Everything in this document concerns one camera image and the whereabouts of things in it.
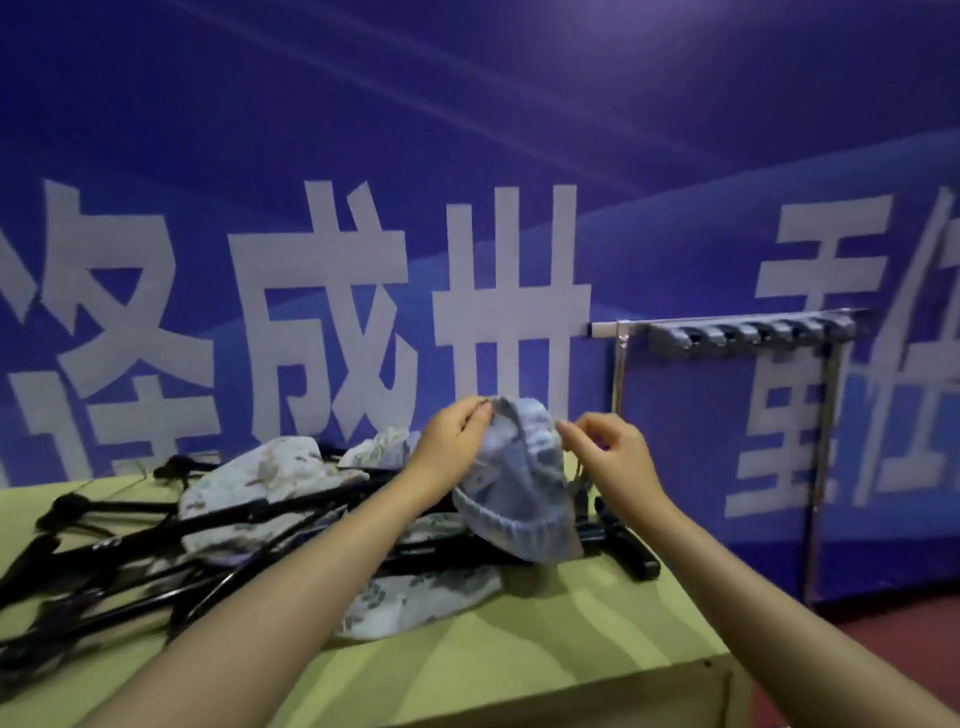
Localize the person's left hand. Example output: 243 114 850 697
402 395 497 502

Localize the metal clothes rack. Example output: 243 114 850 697
588 307 873 605

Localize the person's right hand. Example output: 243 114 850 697
555 411 667 520

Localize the small camouflage garment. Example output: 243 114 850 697
337 427 423 475

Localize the row of grey hangers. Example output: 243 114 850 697
648 311 858 360

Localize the person's right forearm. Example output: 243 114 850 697
611 491 960 728

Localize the blue camouflage elastic garment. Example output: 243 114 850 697
450 396 588 565

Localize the blue-grey camouflage garment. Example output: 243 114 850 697
330 561 505 642

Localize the pale camouflage garment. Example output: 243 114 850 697
177 435 370 560

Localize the blue banner with white characters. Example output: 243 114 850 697
0 0 960 605

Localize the pile of black hangers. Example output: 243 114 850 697
0 448 663 680

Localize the person's left forearm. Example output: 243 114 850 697
75 480 451 728

